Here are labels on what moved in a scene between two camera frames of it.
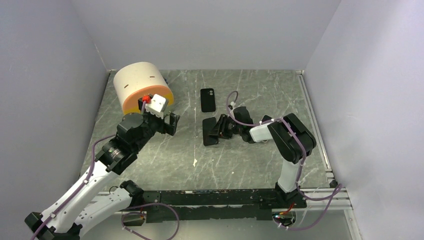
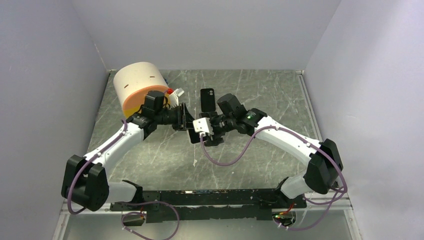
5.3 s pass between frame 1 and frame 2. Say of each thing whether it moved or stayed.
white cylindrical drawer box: stayed
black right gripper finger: moved
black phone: moved
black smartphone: stayed
